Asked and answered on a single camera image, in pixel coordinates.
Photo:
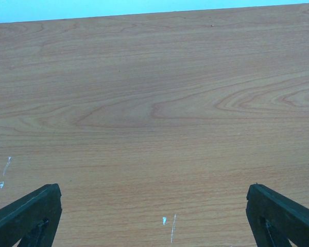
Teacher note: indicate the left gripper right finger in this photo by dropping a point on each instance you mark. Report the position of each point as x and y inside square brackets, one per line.
[276, 220]

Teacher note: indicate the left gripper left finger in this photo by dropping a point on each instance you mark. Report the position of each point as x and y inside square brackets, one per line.
[33, 219]

